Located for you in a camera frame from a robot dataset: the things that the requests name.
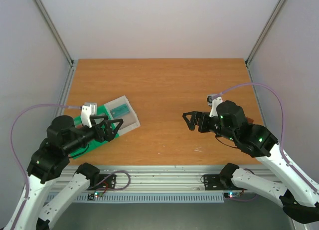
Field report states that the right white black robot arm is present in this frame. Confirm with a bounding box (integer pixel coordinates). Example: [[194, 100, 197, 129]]
[[182, 101, 319, 224]]

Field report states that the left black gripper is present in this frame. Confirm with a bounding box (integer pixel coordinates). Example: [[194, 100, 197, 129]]
[[65, 114, 125, 153]]

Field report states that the teal card in white tray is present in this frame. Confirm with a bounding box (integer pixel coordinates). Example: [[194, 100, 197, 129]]
[[111, 104, 130, 119]]

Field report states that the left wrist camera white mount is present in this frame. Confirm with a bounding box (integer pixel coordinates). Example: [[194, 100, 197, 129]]
[[80, 102, 97, 128]]

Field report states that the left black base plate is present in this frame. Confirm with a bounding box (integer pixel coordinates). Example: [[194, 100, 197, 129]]
[[88, 174, 117, 191]]

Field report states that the aluminium front rail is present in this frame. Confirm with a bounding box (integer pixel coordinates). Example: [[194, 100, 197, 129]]
[[53, 165, 277, 194]]

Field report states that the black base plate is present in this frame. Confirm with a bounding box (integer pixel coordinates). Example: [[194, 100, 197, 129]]
[[201, 174, 230, 191], [88, 174, 117, 191]]

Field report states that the left aluminium frame post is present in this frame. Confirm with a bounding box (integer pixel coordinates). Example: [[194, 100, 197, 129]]
[[29, 0, 75, 66]]

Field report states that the small circuit board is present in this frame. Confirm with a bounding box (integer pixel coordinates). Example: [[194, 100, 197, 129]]
[[87, 192, 104, 201], [224, 191, 244, 199]]

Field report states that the right aluminium frame post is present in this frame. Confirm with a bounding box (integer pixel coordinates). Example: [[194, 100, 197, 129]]
[[245, 0, 287, 68]]

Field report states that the white translucent tray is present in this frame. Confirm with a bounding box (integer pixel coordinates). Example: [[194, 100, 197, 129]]
[[104, 95, 141, 136]]

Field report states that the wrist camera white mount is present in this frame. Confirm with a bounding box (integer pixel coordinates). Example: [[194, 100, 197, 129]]
[[80, 102, 97, 128], [207, 94, 223, 117]]

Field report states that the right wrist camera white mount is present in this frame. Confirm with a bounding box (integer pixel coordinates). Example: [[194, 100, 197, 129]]
[[207, 94, 223, 117]]

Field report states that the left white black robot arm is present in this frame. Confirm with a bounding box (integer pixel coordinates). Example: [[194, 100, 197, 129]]
[[4, 115, 123, 230]]

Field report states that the green plastic organizer tray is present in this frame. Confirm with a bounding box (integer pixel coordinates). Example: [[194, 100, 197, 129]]
[[69, 106, 119, 159]]

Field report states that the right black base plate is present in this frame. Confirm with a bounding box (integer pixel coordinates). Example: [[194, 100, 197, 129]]
[[201, 174, 230, 191]]

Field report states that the aluminium frame post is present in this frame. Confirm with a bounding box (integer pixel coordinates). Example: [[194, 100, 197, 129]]
[[245, 0, 287, 68], [29, 0, 75, 66]]

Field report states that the left small circuit board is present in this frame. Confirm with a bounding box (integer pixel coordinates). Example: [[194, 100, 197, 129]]
[[87, 192, 104, 201]]

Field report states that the slotted grey cable duct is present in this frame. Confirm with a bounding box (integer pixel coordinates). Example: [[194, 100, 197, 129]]
[[46, 193, 225, 204]]

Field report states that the brown leather card holder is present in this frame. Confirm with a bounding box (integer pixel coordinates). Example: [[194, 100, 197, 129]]
[[246, 117, 254, 124]]

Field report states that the right small circuit board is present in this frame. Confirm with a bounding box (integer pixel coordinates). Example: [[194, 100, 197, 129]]
[[224, 191, 244, 199]]

